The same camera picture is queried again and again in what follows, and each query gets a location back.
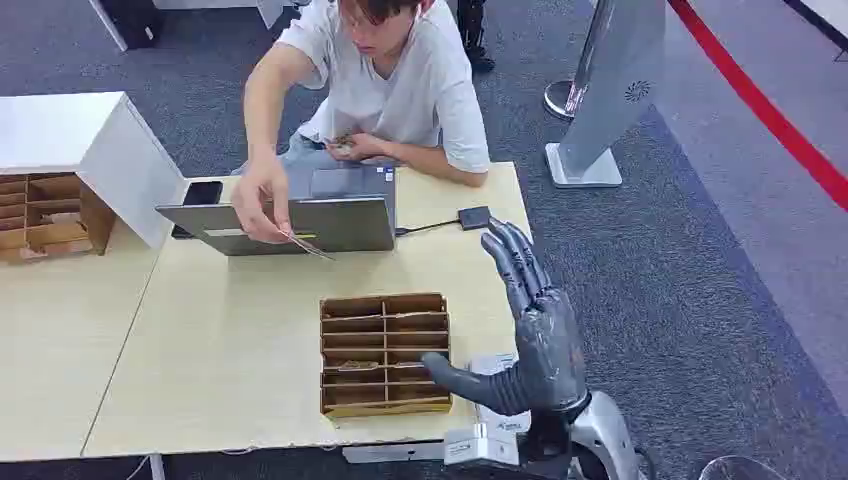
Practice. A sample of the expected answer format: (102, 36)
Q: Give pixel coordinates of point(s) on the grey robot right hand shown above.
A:
(546, 344)

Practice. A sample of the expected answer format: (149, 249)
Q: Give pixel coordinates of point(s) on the person's left hand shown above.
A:
(371, 147)

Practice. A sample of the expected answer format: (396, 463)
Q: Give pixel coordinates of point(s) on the person's right hand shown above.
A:
(262, 199)

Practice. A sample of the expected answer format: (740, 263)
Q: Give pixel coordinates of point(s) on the small stack of cards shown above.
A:
(341, 142)

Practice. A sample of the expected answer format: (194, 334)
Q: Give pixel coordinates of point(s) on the printed card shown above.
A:
(306, 246)

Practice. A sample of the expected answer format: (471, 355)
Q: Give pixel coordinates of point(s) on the black smartphone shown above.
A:
(202, 193)

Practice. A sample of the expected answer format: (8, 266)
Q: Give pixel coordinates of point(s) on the person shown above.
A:
(397, 86)

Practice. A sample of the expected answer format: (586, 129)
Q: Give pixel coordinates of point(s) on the grey laptop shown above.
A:
(331, 225)

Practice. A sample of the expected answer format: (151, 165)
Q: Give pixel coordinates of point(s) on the black usb hub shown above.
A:
(474, 218)

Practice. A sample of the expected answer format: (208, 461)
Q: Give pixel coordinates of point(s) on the white cabinet box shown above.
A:
(119, 159)

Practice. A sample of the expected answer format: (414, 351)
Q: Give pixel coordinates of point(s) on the wooden card box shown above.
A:
(384, 358)

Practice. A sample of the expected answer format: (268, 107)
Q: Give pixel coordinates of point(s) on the white bar under desk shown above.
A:
(391, 453)

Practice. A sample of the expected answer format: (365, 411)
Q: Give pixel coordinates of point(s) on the brown card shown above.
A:
(358, 365)

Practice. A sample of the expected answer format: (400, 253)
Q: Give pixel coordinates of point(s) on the large wooden divider box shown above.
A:
(53, 225)

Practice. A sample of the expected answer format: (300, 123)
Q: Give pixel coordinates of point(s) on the clear glass dome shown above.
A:
(742, 469)

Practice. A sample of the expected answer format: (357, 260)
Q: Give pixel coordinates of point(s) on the grey kiosk stand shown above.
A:
(616, 79)

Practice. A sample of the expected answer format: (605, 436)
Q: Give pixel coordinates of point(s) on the white desk leg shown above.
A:
(157, 468)

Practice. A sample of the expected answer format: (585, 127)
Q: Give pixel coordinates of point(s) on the red barrier belt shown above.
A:
(762, 106)

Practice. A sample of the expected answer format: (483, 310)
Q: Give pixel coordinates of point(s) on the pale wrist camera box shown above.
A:
(490, 437)

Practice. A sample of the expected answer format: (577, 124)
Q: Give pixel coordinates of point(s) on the chrome stanchion post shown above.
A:
(563, 96)

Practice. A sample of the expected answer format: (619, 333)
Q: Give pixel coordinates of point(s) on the white frame leg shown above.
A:
(109, 25)

